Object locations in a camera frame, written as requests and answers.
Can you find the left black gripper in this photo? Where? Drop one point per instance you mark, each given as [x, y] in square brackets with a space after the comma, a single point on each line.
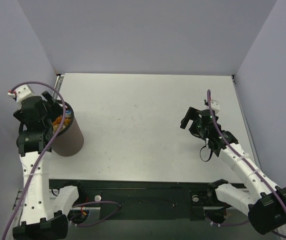
[49, 100]

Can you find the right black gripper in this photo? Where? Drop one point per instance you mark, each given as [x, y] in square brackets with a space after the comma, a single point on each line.
[191, 120]

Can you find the small orange bottle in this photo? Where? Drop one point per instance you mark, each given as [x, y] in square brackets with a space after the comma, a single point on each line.
[66, 121]

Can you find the yellow label bottle blue cap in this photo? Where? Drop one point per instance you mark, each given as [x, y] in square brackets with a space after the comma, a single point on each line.
[68, 113]

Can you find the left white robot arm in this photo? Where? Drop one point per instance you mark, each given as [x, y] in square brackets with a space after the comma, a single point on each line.
[40, 218]

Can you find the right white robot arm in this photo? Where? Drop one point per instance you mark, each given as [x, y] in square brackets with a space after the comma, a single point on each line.
[265, 202]

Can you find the brown round bin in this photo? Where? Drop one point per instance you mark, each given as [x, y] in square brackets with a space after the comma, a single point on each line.
[69, 140]

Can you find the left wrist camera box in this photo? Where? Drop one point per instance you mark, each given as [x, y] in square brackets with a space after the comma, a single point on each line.
[21, 93]

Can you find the aluminium table edge rail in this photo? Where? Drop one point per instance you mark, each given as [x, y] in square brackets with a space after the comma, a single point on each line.
[252, 144]

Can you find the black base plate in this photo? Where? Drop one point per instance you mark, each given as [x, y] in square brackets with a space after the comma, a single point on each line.
[144, 200]

